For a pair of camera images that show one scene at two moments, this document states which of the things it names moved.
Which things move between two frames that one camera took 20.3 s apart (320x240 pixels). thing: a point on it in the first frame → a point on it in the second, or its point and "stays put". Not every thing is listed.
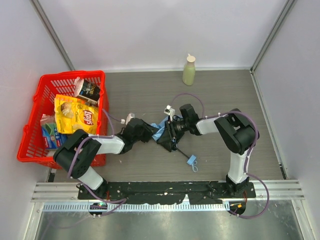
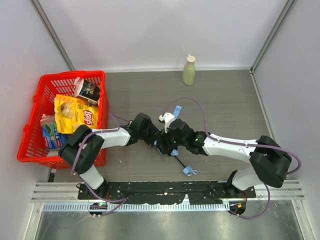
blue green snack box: (52, 139) stays put
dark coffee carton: (90, 91) stays put
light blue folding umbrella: (191, 160) → (187, 169)
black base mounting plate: (194, 193) stays put
